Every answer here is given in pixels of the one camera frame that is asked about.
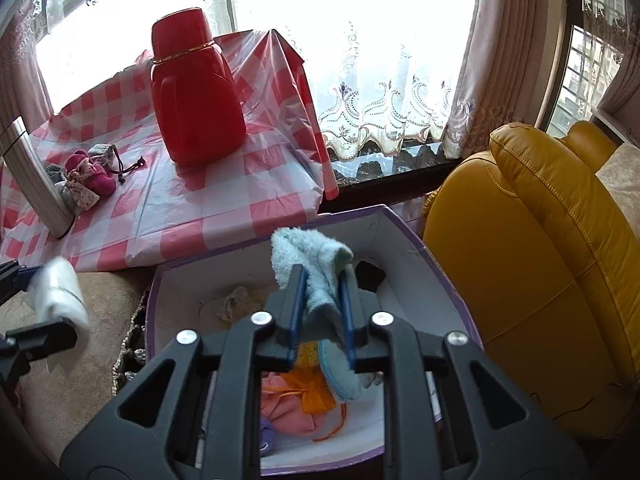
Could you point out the stainless steel thermos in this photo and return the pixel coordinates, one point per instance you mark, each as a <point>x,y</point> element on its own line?
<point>35,180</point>

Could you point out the black white checkered pouch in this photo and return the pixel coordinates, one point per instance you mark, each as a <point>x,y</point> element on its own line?
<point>372,275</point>

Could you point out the pink patterned curtain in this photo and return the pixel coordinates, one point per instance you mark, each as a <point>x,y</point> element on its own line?
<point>510,60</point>

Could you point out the large yellow sponge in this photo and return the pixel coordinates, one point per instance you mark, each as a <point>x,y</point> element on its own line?
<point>306,355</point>

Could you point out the white plastic packet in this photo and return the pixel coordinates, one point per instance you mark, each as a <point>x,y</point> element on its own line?
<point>60,295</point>

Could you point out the beige sofa cushion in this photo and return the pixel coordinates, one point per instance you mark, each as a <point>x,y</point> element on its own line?
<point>622,175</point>

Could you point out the orange organza bag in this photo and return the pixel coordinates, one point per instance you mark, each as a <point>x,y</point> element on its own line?
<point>310,390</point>

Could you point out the red thermos jug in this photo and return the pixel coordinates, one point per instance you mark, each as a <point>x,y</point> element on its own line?
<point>200,100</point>

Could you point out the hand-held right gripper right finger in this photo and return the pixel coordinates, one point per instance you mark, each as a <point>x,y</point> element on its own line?
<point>347,315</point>

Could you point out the yellow leather sofa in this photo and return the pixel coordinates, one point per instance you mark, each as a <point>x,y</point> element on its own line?
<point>525,260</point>

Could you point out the light blue towel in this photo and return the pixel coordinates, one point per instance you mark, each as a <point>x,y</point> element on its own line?
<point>310,255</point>

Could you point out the pink white checkered tablecloth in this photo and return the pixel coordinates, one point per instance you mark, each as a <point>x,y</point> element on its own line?
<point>200,200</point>

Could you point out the dark stone window sill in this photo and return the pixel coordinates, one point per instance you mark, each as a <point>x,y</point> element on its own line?
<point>380,170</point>

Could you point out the sheer floral lace curtain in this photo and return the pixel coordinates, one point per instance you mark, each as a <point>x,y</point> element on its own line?
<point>380,105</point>

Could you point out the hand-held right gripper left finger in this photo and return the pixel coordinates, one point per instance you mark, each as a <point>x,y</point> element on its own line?
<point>297,310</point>

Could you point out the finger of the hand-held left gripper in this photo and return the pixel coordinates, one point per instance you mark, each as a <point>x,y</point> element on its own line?
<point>40,340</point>
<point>12,275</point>

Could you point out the dark window frame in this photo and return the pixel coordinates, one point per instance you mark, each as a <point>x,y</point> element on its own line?
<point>565,60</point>

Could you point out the pinkish beige curtain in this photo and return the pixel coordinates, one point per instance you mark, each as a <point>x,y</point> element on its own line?
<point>25,60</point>

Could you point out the pink towel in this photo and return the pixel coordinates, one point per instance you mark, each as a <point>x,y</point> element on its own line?
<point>285,417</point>

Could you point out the white box with purple trim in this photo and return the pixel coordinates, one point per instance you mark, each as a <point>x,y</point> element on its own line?
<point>400,250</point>

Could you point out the white floral pouch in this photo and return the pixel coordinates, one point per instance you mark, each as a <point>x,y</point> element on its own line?
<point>82,195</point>

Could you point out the sage green soft pad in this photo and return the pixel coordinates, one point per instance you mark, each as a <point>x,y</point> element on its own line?
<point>340,375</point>

